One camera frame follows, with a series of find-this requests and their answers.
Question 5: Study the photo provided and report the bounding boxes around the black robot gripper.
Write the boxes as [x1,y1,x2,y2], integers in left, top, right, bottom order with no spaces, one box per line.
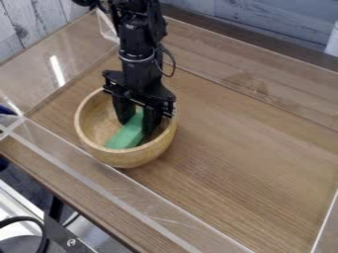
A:
[102,52,175,135]

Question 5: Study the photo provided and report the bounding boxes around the green rectangular block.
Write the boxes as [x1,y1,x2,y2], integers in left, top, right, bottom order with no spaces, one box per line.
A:
[105,110,145,149]

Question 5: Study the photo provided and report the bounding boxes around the brown wooden bowl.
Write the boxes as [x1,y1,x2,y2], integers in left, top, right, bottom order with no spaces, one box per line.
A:
[73,88,176,169]

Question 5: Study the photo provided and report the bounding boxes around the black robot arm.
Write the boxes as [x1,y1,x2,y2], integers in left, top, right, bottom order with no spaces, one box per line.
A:
[70,0,175,135]

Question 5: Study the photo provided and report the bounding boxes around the blue object at left edge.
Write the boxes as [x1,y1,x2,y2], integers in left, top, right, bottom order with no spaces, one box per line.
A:
[0,105,17,116]

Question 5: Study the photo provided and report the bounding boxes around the black table leg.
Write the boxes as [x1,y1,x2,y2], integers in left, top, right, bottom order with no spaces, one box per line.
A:
[49,197,64,221]

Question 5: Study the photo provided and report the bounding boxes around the clear acrylic corner bracket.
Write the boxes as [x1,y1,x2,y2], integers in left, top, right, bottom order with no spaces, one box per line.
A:
[96,9,120,43]

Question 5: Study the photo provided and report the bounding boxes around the clear acrylic front wall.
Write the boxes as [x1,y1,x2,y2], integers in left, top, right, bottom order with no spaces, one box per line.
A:
[0,98,253,253]

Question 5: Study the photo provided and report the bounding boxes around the black metal bracket with screw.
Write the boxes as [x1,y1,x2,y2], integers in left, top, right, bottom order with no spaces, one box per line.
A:
[44,216,98,253]

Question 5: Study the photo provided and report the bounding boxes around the black cable loop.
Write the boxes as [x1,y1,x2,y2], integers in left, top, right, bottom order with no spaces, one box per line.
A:
[0,214,50,253]

